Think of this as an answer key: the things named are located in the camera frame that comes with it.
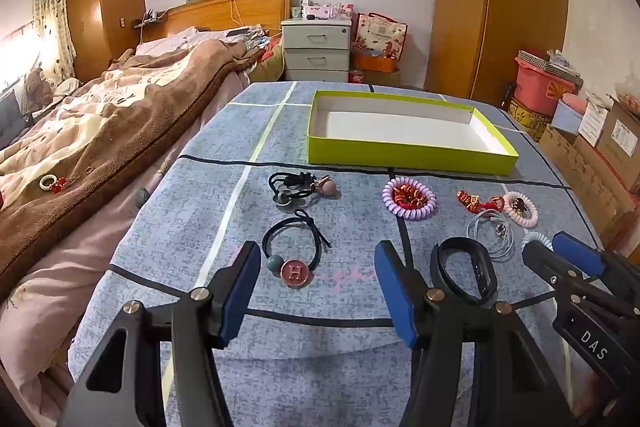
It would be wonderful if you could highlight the purple spiral hair tie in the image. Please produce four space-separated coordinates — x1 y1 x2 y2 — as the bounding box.
382 177 437 222

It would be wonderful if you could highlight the pink box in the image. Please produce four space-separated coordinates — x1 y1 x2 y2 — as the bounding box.
305 4 353 20

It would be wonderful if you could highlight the pink spiral hair tie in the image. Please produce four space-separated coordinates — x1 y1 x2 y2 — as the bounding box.
502 191 540 229

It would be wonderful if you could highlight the light blue spiral hair tie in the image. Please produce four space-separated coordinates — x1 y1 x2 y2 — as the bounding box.
522 231 556 253

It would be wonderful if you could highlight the pile of clothes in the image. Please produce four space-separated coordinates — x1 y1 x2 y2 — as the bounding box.
220 24 281 58

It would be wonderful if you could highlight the dark grey cushion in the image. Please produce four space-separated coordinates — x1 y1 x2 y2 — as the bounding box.
0 89 28 148

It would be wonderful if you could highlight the grey patterned tray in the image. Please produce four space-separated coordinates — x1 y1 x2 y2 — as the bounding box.
517 49 583 88

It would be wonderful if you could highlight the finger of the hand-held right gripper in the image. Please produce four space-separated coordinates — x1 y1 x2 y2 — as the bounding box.
552 231 626 289
522 239 587 304

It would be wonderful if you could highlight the white spiral hair tie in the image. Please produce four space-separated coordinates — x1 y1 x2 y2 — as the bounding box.
39 174 68 195

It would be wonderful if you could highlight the light blue bin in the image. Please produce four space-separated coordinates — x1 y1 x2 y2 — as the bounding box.
552 99 591 135

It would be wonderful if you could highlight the pink pillow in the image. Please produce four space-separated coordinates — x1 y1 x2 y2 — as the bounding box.
135 27 211 58

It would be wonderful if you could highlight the brown teddy bear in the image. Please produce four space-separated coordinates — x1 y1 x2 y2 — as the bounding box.
22 67 53 108

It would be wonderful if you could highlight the beige patterned quilt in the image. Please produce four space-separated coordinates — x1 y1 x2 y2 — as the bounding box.
0 67 166 208

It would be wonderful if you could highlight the dotted curtain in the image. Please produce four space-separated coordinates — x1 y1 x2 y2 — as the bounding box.
32 0 77 82

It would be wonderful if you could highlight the red gift bag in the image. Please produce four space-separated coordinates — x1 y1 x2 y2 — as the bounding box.
354 12 408 62

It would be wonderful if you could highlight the yellow patterned box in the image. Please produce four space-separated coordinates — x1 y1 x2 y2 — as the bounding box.
509 97 553 142

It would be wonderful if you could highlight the brown blanket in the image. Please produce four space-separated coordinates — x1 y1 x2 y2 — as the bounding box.
0 27 266 288

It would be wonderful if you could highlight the black hair tie round button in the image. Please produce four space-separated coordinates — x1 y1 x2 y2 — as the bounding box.
262 208 333 290

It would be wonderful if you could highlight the red charm hair tie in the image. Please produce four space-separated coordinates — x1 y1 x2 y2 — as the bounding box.
456 189 506 214

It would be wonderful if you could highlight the green cardboard box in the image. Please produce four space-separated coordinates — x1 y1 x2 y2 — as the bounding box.
306 90 520 176

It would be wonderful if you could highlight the orange box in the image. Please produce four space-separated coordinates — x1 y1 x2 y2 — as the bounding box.
356 52 401 72

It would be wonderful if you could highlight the blue checked tablecloth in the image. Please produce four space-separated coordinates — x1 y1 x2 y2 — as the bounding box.
67 81 606 427

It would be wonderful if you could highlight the wooden bed headboard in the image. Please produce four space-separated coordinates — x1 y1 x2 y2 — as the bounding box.
132 0 293 45

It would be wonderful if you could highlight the large cardboard box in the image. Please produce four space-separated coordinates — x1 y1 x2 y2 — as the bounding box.
537 124 636 248

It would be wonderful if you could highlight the clear wire hair ring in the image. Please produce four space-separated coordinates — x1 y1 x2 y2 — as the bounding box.
467 209 516 258

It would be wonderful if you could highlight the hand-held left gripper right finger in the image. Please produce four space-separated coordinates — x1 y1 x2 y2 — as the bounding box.
374 239 596 427

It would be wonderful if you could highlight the small cardboard box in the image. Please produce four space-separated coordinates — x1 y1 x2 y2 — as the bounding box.
365 69 402 88

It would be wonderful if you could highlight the black wristband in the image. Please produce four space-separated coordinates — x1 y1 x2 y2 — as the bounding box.
430 237 497 308

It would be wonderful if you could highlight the cardboard box white label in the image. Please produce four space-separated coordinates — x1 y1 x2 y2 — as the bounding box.
595 99 640 168

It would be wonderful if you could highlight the pink plastic bucket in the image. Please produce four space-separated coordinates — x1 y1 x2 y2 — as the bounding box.
514 57 576 118

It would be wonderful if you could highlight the red bead bracelet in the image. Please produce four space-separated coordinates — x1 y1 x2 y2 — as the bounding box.
391 184 426 210

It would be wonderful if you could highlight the pink bed sheet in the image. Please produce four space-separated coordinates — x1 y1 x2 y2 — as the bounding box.
0 72 251 408

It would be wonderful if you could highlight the black hair tie pink ball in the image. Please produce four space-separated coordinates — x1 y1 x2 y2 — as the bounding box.
268 172 341 208

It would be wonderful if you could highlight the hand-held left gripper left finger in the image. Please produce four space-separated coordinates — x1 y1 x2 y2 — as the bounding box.
57 239 263 427

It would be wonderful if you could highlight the grey drawer cabinet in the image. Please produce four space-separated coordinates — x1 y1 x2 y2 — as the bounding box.
280 18 353 84

